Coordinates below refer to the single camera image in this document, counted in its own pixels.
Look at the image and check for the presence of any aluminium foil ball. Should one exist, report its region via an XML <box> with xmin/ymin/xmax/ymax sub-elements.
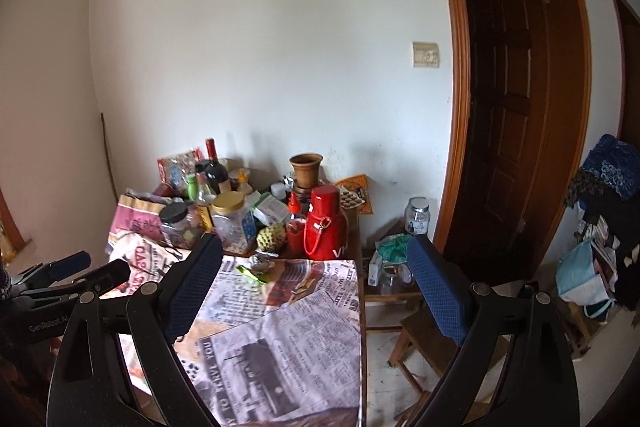
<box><xmin>248</xmin><ymin>253</ymin><xmax>274</xmax><ymax>274</ymax></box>

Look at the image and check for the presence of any green yellow snack wrapper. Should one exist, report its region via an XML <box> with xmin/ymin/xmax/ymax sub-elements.
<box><xmin>235</xmin><ymin>265</ymin><xmax>269</xmax><ymax>285</ymax></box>

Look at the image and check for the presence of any small wooden stool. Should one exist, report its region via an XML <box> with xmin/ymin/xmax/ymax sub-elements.
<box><xmin>388</xmin><ymin>300</ymin><xmax>511</xmax><ymax>423</ymax></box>

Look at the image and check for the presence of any black lid plastic jar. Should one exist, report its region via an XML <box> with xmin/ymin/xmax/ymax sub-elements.
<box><xmin>158</xmin><ymin>202</ymin><xmax>204</xmax><ymax>249</ymax></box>

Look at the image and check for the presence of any teal plastic bag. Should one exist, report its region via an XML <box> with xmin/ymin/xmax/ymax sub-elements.
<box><xmin>375</xmin><ymin>233</ymin><xmax>411</xmax><ymax>265</ymax></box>

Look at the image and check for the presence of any yellow lid plastic jar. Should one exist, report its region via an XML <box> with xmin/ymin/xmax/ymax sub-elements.
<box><xmin>210</xmin><ymin>191</ymin><xmax>257</xmax><ymax>256</ymax></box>

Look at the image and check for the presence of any pink paper bag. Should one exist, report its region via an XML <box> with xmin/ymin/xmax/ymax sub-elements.
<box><xmin>107</xmin><ymin>195</ymin><xmax>165</xmax><ymax>244</ymax></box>

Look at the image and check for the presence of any clear glass jar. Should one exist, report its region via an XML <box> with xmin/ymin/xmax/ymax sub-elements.
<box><xmin>404</xmin><ymin>196</ymin><xmax>431</xmax><ymax>235</ymax></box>

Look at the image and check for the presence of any clear yellow label bottle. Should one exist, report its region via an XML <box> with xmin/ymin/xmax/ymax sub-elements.
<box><xmin>196</xmin><ymin>170</ymin><xmax>215</xmax><ymax>232</ymax></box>

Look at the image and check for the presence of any green custard apple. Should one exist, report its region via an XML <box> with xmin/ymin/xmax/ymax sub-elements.
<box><xmin>256</xmin><ymin>223</ymin><xmax>286</xmax><ymax>254</ymax></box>

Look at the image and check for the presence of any newspaper print tablecloth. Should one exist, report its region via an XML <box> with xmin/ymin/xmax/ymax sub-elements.
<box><xmin>104</xmin><ymin>229</ymin><xmax>364</xmax><ymax>427</ymax></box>

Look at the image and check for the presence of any green plastic bottle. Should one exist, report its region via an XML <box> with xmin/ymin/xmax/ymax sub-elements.
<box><xmin>186</xmin><ymin>173</ymin><xmax>198</xmax><ymax>202</ymax></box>

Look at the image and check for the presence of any white green paper box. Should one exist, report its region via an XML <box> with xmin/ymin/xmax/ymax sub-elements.
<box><xmin>253</xmin><ymin>193</ymin><xmax>288</xmax><ymax>227</ymax></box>

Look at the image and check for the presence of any red snack bag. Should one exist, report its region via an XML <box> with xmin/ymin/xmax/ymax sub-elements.
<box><xmin>156</xmin><ymin>147</ymin><xmax>204</xmax><ymax>195</ymax></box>

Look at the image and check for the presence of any red capped wine bottle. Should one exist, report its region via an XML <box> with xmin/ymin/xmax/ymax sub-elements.
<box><xmin>205</xmin><ymin>138</ymin><xmax>231</xmax><ymax>194</ymax></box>

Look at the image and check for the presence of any light blue plastic bag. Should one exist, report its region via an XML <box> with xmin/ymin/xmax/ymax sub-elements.
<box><xmin>555</xmin><ymin>239</ymin><xmax>618</xmax><ymax>320</ymax></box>

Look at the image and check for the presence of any red spray bottle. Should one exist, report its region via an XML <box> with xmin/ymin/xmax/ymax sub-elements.
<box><xmin>285</xmin><ymin>193</ymin><xmax>306</xmax><ymax>258</ymax></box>

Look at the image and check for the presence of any red thermos jug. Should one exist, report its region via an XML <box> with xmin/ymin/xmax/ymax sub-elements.
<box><xmin>304</xmin><ymin>184</ymin><xmax>348</xmax><ymax>261</ymax></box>

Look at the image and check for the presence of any clay flower pot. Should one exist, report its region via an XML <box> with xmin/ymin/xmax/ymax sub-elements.
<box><xmin>288</xmin><ymin>153</ymin><xmax>323</xmax><ymax>190</ymax></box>

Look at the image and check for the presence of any dark blue patterned cloth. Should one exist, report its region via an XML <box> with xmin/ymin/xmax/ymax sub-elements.
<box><xmin>564</xmin><ymin>134</ymin><xmax>639</xmax><ymax>207</ymax></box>

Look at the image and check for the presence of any brown wooden door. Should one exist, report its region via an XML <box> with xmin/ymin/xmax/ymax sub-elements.
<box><xmin>434</xmin><ymin>0</ymin><xmax>591</xmax><ymax>281</ymax></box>

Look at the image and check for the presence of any beige wall switch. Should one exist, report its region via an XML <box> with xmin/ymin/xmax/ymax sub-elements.
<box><xmin>412</xmin><ymin>42</ymin><xmax>440</xmax><ymax>68</ymax></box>

